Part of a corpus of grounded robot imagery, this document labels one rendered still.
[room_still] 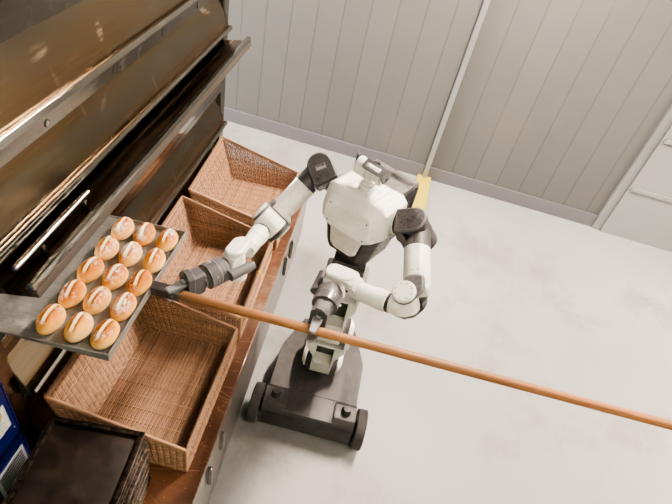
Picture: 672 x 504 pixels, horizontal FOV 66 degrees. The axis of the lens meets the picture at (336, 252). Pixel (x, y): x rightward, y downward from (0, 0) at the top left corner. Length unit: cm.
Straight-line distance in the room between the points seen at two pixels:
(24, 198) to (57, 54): 38
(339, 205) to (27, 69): 99
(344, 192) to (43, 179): 92
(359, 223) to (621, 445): 224
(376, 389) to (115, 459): 166
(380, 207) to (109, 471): 115
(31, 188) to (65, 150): 17
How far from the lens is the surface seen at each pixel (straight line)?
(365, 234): 183
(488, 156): 465
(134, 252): 178
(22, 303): 174
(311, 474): 271
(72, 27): 166
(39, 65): 153
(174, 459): 198
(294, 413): 262
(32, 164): 159
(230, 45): 277
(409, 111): 451
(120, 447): 175
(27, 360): 183
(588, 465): 332
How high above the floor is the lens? 244
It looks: 41 degrees down
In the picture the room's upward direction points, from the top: 14 degrees clockwise
